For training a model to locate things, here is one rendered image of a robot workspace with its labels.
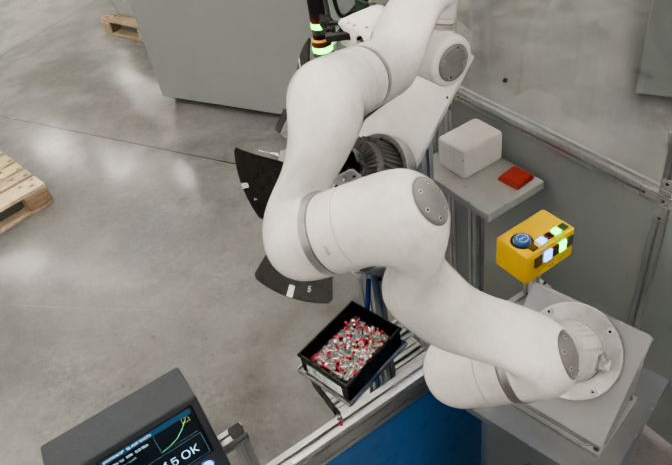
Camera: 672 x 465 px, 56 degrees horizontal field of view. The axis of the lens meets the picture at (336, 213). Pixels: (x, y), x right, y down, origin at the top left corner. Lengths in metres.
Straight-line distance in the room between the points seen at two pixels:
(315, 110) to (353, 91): 0.06
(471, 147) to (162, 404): 1.29
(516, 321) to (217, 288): 2.35
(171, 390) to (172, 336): 1.83
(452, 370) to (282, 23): 3.06
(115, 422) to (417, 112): 1.10
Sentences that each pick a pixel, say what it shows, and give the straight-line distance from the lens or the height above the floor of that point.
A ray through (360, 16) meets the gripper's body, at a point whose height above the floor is 1.68.
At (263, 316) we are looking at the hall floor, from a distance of 2.94.
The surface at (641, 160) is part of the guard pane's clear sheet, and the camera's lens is 1.89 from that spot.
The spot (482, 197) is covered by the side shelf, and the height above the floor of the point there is 0.86.
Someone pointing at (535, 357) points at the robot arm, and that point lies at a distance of 0.92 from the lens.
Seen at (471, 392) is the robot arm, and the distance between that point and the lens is 0.99.
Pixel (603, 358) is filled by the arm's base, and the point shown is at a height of 1.11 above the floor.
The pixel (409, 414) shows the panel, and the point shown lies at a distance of 1.69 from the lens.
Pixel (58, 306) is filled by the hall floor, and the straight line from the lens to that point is 3.44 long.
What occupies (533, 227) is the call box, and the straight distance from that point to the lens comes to 1.61.
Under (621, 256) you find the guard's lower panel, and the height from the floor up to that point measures 0.71.
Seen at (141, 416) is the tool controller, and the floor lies 1.25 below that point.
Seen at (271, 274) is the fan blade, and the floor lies 0.97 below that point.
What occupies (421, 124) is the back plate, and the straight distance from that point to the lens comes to 1.76.
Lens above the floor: 2.14
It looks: 40 degrees down
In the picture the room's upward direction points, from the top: 11 degrees counter-clockwise
